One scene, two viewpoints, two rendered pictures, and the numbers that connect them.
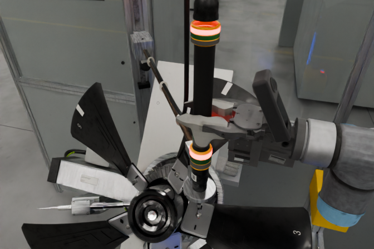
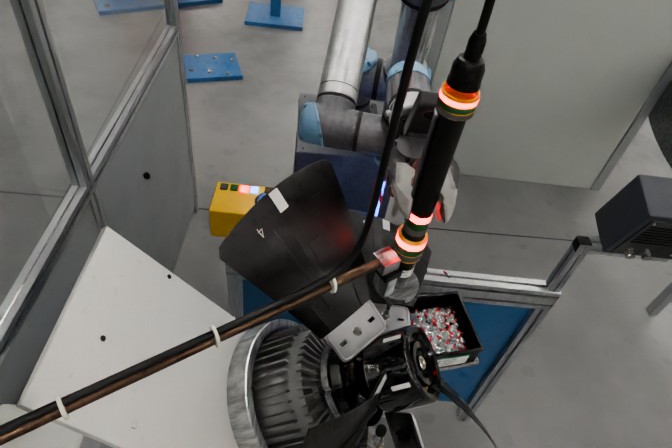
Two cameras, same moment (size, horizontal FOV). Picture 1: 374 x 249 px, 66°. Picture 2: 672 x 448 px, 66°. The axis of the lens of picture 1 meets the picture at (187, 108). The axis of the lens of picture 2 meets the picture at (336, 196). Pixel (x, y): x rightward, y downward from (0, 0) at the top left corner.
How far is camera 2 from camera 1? 0.82 m
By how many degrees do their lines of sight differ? 79
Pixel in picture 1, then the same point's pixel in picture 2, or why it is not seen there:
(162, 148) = (219, 427)
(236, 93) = (295, 188)
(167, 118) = (170, 404)
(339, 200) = not seen: hidden behind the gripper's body
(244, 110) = (413, 151)
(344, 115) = (81, 151)
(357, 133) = (418, 82)
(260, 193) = not seen: hidden behind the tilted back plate
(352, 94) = (69, 117)
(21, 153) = not seen: outside the picture
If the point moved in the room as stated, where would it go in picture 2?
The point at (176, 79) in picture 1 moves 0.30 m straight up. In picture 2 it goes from (91, 361) to (13, 188)
